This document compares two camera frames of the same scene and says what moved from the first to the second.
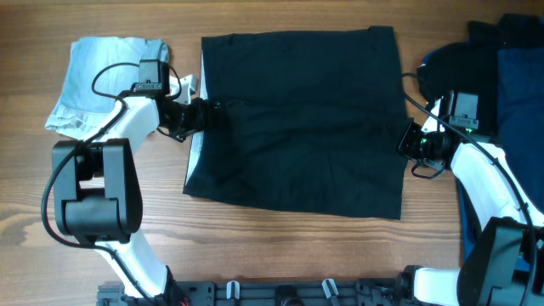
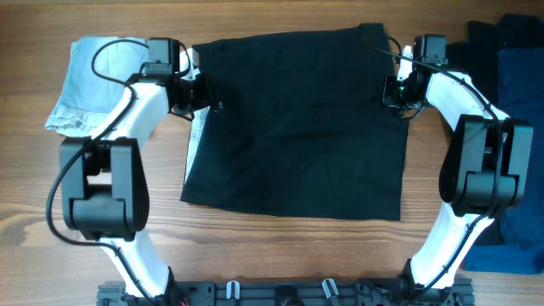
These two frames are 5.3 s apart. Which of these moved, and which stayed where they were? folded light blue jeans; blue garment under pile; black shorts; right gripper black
Moved: right gripper black
Stayed: black shorts; folded light blue jeans; blue garment under pile
